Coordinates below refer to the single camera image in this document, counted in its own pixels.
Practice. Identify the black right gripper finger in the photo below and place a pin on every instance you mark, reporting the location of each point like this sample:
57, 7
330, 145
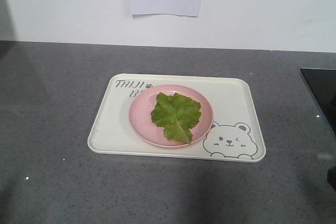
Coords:
331, 177

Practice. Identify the cream bear serving tray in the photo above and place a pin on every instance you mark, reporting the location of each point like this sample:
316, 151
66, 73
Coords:
235, 134

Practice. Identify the green lettuce leaf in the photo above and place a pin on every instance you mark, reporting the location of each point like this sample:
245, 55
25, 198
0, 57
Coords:
177, 115

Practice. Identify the pink round plate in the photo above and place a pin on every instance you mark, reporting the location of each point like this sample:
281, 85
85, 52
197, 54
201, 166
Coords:
142, 106

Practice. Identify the black induction cooktop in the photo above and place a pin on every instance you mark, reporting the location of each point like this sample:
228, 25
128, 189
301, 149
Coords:
322, 85

